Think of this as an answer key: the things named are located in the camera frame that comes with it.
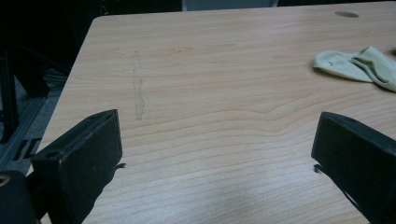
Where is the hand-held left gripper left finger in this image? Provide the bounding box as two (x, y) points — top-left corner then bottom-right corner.
(29, 108), (123, 224)

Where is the black metal stand frame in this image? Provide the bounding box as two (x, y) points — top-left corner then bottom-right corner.
(0, 46), (50, 171)

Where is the pale green sock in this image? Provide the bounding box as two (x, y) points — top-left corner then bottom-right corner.
(312, 45), (396, 93)

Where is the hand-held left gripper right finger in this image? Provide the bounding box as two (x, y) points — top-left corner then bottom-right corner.
(310, 111), (396, 224)

